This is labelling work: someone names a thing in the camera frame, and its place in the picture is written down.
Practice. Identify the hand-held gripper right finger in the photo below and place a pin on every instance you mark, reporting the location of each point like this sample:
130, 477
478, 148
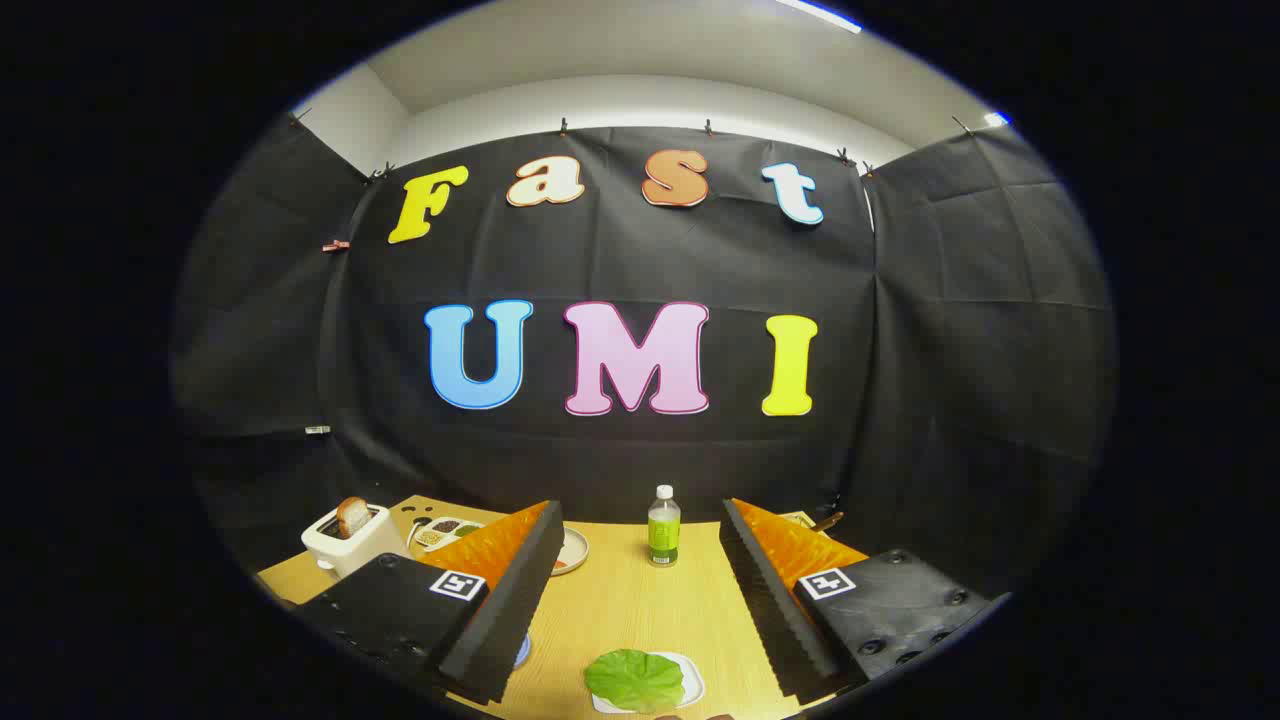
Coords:
770, 600

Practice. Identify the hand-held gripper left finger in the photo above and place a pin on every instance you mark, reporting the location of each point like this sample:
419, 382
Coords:
510, 600

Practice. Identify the green lettuce leaf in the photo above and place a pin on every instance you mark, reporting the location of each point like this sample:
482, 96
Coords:
635, 680

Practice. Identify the toasted bread slice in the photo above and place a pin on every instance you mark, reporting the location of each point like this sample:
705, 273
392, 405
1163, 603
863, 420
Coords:
353, 517

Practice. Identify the blue round plate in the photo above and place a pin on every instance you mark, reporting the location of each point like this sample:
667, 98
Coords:
522, 652

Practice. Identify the round white meat plate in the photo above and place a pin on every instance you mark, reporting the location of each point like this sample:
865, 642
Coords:
573, 550

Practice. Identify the white divided bean dish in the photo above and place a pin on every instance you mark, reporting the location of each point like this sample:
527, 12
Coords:
445, 530

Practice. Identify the white square plate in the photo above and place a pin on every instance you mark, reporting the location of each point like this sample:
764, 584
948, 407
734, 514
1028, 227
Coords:
694, 685

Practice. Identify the green label drink bottle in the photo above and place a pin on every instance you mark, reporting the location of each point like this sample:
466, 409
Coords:
663, 535

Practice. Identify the white toaster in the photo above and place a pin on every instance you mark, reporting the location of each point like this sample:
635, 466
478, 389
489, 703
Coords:
365, 550

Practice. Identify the black backdrop cloth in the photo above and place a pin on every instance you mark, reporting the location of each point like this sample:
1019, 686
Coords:
620, 260

